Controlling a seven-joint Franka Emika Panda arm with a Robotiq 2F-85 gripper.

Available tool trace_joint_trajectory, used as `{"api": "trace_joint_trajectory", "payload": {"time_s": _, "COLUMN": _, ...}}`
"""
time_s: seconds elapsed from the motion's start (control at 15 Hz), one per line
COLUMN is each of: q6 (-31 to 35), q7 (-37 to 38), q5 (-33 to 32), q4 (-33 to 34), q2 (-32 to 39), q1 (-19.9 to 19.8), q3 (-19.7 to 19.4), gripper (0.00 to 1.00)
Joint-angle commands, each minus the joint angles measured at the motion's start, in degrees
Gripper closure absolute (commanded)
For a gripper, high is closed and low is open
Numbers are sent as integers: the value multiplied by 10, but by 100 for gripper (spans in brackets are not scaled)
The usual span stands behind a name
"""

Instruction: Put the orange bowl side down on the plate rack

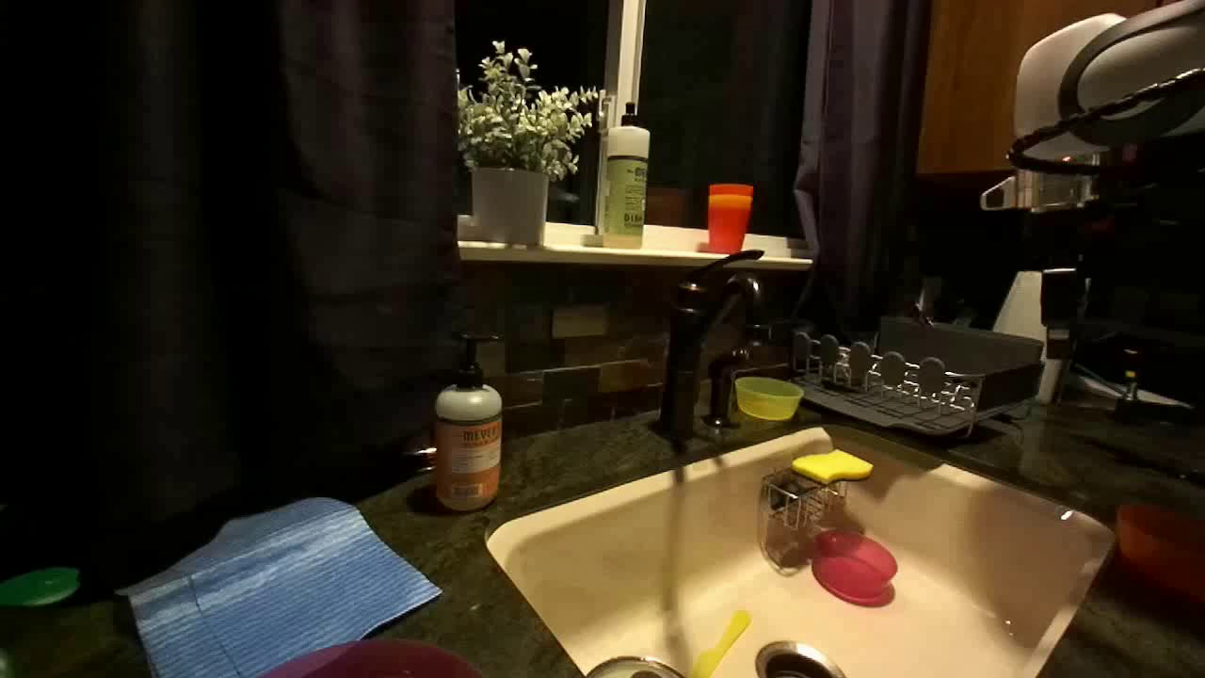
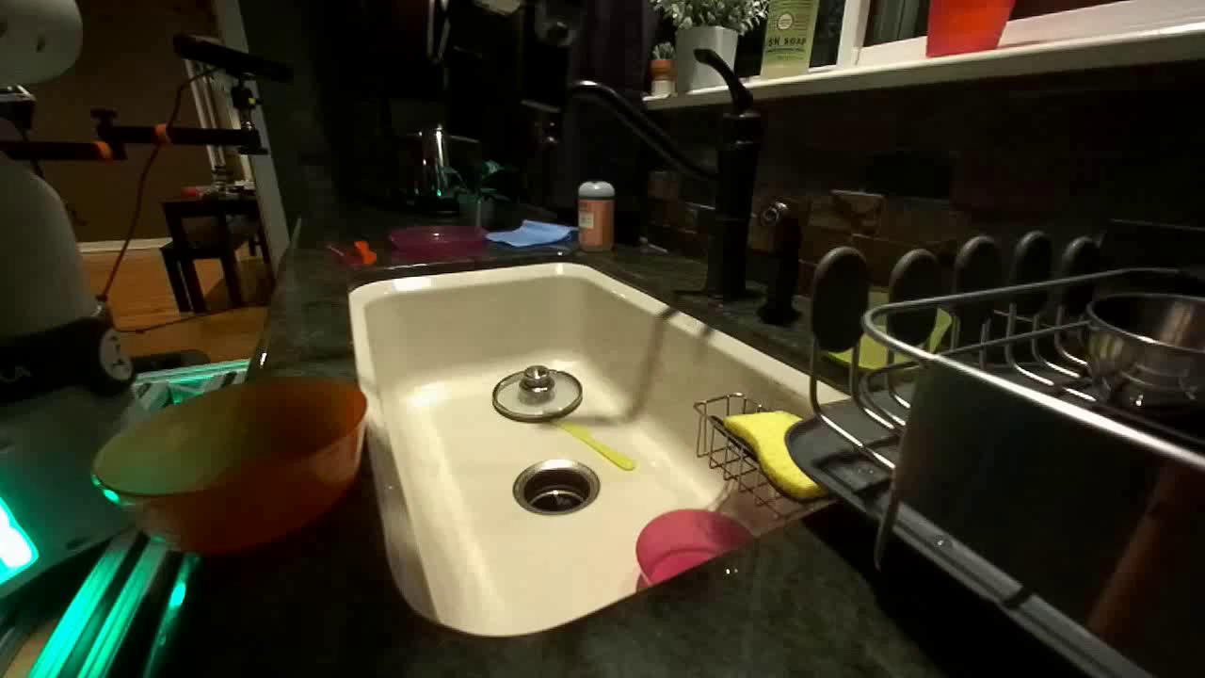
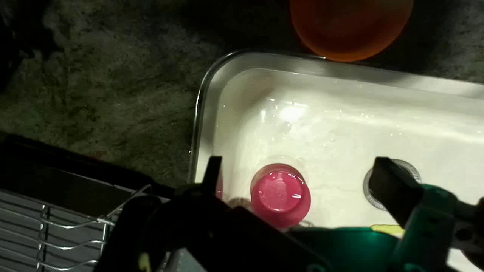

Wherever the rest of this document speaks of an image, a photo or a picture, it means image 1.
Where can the cream sink basin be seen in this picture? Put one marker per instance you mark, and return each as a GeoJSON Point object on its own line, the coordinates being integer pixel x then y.
{"type": "Point", "coordinates": [980, 551]}

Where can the dark bronze faucet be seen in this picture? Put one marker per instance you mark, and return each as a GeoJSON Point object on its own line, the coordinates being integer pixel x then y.
{"type": "Point", "coordinates": [687, 339]}

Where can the narrow purple curtain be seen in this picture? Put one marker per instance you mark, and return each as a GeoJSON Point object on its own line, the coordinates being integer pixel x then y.
{"type": "Point", "coordinates": [858, 150]}

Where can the soap pump bottle orange label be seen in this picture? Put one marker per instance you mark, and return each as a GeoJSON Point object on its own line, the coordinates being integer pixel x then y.
{"type": "Point", "coordinates": [467, 444]}

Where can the white window frame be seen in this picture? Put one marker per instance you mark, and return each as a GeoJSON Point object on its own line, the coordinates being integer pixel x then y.
{"type": "Point", "coordinates": [627, 48]}

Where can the yellow plastic utensil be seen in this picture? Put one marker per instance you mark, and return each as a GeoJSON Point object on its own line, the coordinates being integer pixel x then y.
{"type": "Point", "coordinates": [721, 641]}

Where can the wide dark curtain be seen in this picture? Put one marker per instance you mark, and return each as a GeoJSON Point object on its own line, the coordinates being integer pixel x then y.
{"type": "Point", "coordinates": [249, 248]}

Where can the white paper towel roll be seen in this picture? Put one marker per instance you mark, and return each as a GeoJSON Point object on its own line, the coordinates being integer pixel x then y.
{"type": "Point", "coordinates": [1021, 305]}

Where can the green dish soap bottle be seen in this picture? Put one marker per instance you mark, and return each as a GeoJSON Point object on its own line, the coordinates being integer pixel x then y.
{"type": "Point", "coordinates": [621, 190]}

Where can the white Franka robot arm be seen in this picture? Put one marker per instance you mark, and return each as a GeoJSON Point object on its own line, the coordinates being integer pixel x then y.
{"type": "Point", "coordinates": [1065, 62]}

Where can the white window sill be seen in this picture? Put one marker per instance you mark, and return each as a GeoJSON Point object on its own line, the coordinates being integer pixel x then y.
{"type": "Point", "coordinates": [679, 247]}

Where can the pink bowl in sink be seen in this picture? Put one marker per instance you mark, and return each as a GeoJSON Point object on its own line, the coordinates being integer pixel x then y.
{"type": "Point", "coordinates": [851, 570]}

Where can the small yellow bowl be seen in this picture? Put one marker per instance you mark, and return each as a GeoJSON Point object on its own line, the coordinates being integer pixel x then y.
{"type": "Point", "coordinates": [770, 400]}

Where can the green plastic lid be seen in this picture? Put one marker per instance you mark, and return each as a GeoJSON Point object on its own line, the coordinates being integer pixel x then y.
{"type": "Point", "coordinates": [40, 588]}

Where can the potted plant white pot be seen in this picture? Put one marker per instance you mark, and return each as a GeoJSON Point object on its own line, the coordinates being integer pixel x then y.
{"type": "Point", "coordinates": [509, 207]}

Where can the metal sponge caddy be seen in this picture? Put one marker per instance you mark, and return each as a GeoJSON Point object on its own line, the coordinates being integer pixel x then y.
{"type": "Point", "coordinates": [794, 519]}

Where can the yellow sponge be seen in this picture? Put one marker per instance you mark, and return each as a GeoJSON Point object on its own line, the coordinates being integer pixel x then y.
{"type": "Point", "coordinates": [829, 464]}

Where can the grey dish rack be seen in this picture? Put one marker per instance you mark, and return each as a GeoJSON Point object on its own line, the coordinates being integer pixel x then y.
{"type": "Point", "coordinates": [954, 357]}

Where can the purple plastic bowl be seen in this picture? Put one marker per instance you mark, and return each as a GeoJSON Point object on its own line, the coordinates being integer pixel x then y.
{"type": "Point", "coordinates": [377, 659]}

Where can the orange plastic cup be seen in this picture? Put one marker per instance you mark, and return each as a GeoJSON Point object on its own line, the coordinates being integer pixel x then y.
{"type": "Point", "coordinates": [729, 221]}

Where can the blue dish cloth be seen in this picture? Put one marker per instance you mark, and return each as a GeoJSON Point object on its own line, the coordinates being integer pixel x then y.
{"type": "Point", "coordinates": [276, 585]}

